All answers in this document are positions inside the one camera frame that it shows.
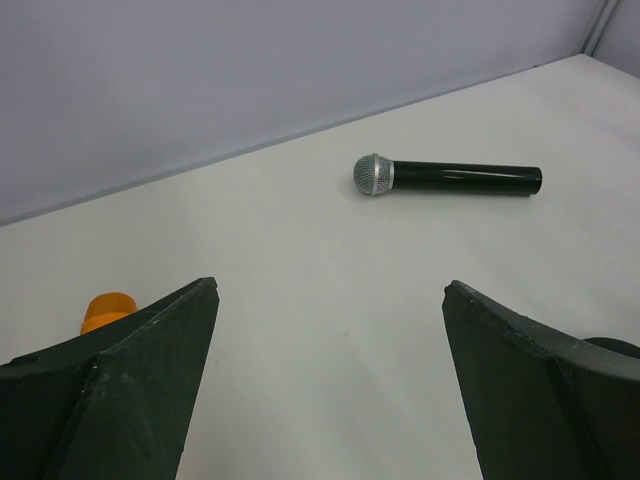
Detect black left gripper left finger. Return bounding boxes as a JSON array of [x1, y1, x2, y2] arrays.
[[1, 277, 219, 479]]

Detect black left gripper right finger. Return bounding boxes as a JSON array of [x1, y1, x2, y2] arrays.
[[442, 281, 639, 479]]

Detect black microphone stand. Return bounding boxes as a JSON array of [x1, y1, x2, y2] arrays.
[[585, 337, 640, 359]]

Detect orange microphone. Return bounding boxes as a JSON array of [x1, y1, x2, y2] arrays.
[[80, 292, 137, 335]]

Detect black microphone silver grille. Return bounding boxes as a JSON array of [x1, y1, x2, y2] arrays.
[[353, 153, 543, 196]]

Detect aluminium frame post right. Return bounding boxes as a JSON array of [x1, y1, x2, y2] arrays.
[[580, 0, 621, 57]]

